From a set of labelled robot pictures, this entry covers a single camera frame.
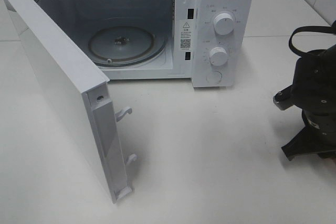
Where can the white timer knob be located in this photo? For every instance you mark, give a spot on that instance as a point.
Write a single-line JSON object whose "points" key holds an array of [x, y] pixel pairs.
{"points": [[218, 56]]}

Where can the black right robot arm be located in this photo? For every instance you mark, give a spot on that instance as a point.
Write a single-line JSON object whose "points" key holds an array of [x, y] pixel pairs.
{"points": [[313, 91]]}

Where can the glass microwave turntable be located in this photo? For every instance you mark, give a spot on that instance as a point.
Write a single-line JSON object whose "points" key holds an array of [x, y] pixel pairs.
{"points": [[122, 46]]}

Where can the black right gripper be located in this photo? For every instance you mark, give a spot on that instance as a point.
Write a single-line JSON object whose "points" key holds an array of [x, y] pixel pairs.
{"points": [[317, 137]]}

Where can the round door release button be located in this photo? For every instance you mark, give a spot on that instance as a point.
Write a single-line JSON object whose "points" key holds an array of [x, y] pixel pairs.
{"points": [[214, 77]]}

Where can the white microwave oven body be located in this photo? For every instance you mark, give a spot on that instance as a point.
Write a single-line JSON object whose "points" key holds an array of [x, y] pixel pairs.
{"points": [[187, 24]]}

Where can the upper white power knob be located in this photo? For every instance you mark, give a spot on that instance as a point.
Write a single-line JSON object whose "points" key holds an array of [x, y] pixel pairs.
{"points": [[224, 23]]}

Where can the white microwave door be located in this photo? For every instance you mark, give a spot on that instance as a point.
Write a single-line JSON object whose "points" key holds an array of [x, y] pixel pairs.
{"points": [[78, 92]]}

